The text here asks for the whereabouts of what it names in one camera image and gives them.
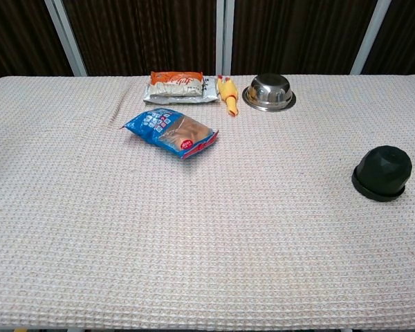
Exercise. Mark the black faceted bowl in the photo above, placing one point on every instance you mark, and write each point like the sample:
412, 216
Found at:
383, 171

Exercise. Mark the dark brown ribbed partition panel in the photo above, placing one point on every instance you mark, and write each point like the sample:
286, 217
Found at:
401, 34
145, 34
17, 34
297, 34

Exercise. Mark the stainless steel bowl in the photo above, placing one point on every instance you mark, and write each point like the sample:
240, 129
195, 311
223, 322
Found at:
269, 91

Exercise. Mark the yellow rubber chicken toy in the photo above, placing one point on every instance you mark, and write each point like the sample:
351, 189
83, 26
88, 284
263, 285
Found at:
228, 95

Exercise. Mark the silver white food packet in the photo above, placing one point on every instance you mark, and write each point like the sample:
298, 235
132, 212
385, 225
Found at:
207, 95

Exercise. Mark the beige waffle tablecloth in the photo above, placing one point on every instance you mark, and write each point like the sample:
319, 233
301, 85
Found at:
207, 235

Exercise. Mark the orange white snack packet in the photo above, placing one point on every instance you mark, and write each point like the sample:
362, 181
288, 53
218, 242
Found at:
176, 83

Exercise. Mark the blue snack bag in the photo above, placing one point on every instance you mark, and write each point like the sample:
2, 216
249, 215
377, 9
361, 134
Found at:
169, 133

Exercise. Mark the grey metal partition post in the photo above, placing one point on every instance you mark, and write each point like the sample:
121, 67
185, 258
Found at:
224, 38
370, 38
67, 38

